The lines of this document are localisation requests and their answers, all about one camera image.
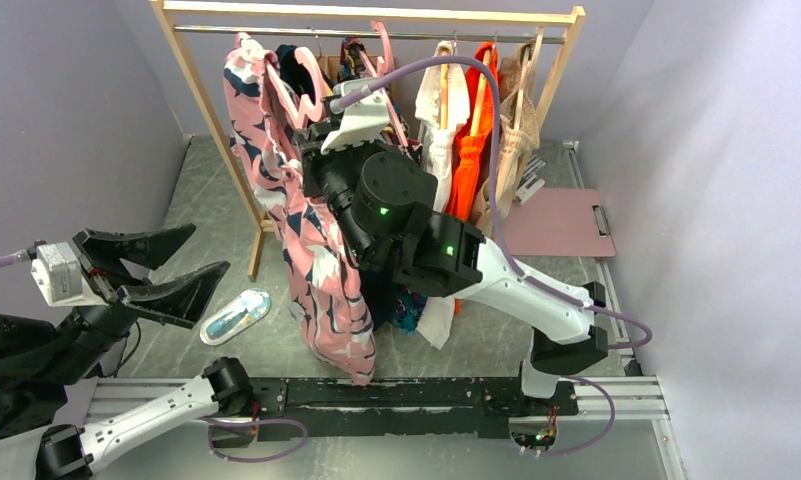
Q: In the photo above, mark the wooden hanger in white garment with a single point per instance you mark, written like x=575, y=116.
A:
x=444, y=96

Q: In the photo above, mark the pink patterned shorts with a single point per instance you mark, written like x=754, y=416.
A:
x=325, y=289

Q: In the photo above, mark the wooden hanger in orange shorts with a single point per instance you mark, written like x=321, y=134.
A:
x=479, y=98

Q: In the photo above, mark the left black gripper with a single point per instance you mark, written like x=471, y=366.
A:
x=181, y=297

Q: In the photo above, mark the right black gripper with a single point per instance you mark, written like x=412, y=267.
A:
x=315, y=161

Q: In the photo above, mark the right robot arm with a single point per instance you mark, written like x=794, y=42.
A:
x=383, y=204

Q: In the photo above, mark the wooden clothes rack frame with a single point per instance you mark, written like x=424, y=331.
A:
x=560, y=29

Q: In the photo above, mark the wooden hanger in beige garment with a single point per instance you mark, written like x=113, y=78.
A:
x=519, y=126

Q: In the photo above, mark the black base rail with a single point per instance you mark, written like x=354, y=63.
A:
x=483, y=406

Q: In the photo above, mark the navy blue garment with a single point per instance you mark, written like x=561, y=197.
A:
x=377, y=287

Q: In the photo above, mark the orange shorts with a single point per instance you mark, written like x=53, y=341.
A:
x=468, y=152

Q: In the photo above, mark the white garment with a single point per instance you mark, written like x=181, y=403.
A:
x=436, y=319

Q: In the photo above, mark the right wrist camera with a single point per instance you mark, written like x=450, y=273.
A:
x=355, y=120

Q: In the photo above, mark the pink plastic hanger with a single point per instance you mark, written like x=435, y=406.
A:
x=302, y=111
x=378, y=68

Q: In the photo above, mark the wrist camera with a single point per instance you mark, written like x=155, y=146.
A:
x=355, y=120
x=58, y=274

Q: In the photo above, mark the metal hanging rod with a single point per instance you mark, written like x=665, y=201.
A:
x=330, y=33

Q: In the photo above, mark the colourful patterned garment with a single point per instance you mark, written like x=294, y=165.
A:
x=409, y=306

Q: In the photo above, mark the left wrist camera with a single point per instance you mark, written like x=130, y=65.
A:
x=58, y=274

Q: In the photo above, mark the beige garment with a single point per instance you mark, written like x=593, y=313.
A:
x=482, y=214

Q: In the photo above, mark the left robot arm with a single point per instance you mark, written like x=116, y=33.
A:
x=39, y=360

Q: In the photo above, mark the pink clipboard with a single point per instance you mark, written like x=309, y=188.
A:
x=559, y=222

